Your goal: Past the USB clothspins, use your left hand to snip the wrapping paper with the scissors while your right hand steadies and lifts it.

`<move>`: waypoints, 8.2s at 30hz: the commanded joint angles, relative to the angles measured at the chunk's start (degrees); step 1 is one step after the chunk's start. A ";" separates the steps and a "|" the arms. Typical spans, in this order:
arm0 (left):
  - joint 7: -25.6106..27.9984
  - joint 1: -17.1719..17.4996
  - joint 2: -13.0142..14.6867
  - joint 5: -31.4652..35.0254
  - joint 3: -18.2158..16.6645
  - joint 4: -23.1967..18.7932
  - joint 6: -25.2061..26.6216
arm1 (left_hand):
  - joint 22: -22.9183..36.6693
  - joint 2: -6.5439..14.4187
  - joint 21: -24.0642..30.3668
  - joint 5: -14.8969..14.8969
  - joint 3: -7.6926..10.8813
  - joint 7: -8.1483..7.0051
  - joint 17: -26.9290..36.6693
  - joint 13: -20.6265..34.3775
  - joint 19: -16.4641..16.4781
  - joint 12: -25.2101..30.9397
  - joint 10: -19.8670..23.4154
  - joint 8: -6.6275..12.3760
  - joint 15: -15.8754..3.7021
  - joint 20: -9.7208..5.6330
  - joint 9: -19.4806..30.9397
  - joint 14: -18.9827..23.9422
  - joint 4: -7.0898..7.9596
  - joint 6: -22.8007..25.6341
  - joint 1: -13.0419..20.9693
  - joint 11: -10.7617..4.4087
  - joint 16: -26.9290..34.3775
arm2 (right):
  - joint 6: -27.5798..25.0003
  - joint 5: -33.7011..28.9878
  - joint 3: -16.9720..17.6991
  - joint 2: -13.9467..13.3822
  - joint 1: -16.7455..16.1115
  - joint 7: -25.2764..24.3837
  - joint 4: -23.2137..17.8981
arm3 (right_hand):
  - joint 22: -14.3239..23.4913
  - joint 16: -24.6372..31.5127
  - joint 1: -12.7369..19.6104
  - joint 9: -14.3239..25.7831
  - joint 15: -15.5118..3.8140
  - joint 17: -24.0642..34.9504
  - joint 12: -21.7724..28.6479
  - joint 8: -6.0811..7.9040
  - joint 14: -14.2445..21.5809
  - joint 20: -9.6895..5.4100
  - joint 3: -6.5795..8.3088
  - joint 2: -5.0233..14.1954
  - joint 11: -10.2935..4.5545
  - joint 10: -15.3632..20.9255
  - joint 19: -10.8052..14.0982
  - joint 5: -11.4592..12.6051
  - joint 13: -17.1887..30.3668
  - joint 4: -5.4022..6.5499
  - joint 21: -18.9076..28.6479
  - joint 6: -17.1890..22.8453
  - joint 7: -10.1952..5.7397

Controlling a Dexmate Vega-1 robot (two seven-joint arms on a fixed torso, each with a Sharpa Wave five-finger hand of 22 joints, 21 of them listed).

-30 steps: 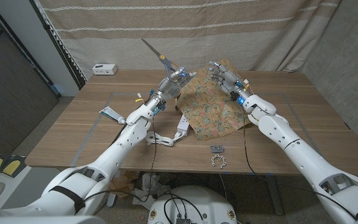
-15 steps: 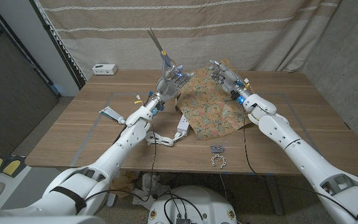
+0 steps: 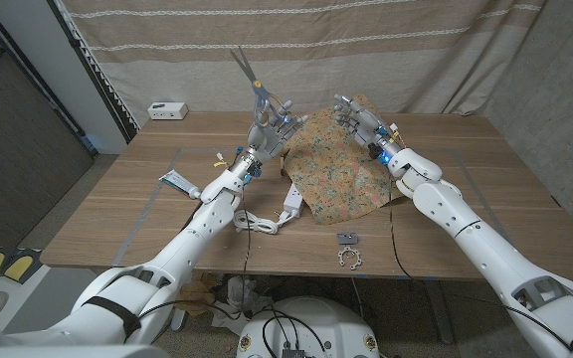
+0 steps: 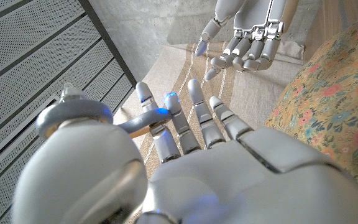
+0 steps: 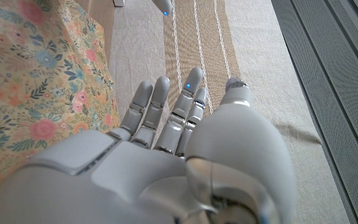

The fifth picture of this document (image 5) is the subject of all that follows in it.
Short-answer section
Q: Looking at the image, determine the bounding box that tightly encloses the floral patterned cloth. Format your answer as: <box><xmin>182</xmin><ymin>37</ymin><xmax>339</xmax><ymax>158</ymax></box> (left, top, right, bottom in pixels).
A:
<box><xmin>0</xmin><ymin>0</ymin><xmax>121</xmax><ymax>200</ymax></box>

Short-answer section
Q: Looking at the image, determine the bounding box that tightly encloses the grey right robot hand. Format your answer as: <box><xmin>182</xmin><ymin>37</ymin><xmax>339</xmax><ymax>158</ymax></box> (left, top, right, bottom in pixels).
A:
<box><xmin>0</xmin><ymin>67</ymin><xmax>298</xmax><ymax>224</ymax></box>

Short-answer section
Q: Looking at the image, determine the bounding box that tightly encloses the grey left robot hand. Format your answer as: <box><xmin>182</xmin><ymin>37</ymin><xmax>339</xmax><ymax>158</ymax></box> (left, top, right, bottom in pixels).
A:
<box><xmin>152</xmin><ymin>0</ymin><xmax>173</xmax><ymax>16</ymax></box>

